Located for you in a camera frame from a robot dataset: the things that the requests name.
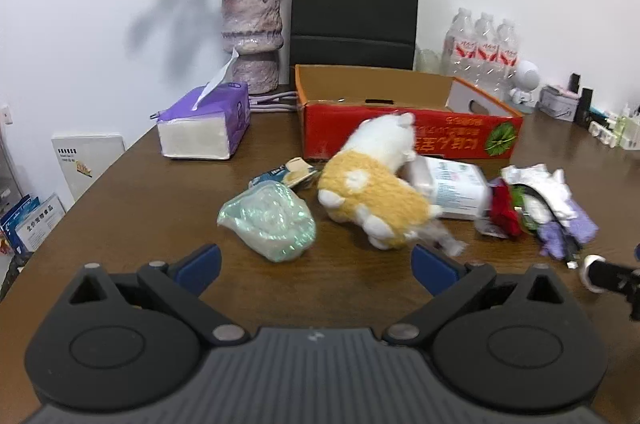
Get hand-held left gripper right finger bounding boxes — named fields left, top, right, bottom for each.
left=382, top=244, right=568, bottom=348

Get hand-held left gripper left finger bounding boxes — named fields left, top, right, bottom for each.
left=67, top=243, right=251, bottom=347

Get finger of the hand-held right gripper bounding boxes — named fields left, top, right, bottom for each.
left=579, top=254, right=640, bottom=321

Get purple cloth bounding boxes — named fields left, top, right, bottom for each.
left=537, top=199, right=599, bottom=260

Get iridescent plastic bag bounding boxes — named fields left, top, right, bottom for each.
left=216, top=181, right=317, bottom=262

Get white wet wipes pack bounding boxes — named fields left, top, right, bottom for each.
left=402, top=155, right=491, bottom=221

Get red and green ribbon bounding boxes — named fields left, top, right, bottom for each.
left=475, top=181, right=538, bottom=239

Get white and orange plush toy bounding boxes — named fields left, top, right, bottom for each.
left=317, top=113, right=443, bottom=251

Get blue and cream snack packet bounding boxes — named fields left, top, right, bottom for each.
left=248, top=157, right=321, bottom=190

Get red cardboard box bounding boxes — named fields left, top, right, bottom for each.
left=294, top=64, right=524, bottom=162

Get clear plastic wrapper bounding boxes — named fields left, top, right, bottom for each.
left=415, top=224, right=468, bottom=257

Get crumpled white plastic wrapper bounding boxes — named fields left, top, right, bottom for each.
left=501, top=164, right=571, bottom=225

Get white power strip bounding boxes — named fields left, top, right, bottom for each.
left=588, top=119, right=626, bottom=147

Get white flat box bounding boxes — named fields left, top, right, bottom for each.
left=51, top=133, right=126, bottom=202

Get purple tissue pack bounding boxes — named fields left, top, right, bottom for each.
left=156, top=47, right=251, bottom=161

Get white label packet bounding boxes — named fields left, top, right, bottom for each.
left=14, top=199, right=67, bottom=253

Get black rectangular boxes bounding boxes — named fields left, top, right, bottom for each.
left=575, top=88, right=595, bottom=128

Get small grey tin box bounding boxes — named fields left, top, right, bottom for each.
left=539, top=84, right=581, bottom=122

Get white robot speaker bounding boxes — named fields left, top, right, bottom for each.
left=507, top=60, right=542, bottom=107

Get clear water bottle red label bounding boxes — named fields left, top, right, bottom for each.
left=472, top=12, right=501, bottom=92
left=442, top=8, right=478, bottom=80
left=492, top=18, right=521, bottom=102

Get purple ceramic vase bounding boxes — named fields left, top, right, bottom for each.
left=221, top=0, right=285, bottom=95

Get purple cable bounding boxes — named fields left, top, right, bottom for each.
left=248, top=90, right=299, bottom=112

